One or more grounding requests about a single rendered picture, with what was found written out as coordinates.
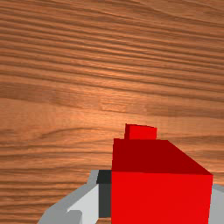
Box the red cube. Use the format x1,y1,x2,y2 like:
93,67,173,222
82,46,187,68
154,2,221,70
110,137,214,224
123,123,158,141

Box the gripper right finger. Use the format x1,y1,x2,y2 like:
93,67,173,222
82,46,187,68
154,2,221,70
208,183,224,224

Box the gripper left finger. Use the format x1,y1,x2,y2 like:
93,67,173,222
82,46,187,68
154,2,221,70
37,169,113,224

